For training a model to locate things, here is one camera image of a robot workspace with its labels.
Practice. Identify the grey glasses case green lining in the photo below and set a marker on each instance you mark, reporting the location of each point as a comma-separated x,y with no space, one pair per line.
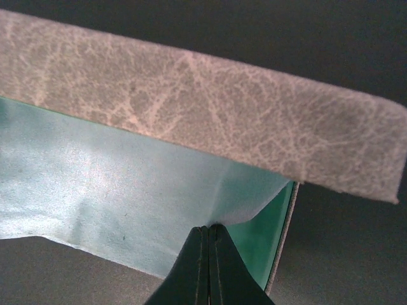
306,131

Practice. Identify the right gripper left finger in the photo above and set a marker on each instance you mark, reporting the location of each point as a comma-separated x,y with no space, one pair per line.
188,280

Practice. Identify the light blue cleaning cloth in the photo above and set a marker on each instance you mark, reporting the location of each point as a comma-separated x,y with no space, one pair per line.
129,198

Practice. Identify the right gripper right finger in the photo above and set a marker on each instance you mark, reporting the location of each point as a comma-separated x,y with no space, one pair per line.
229,280

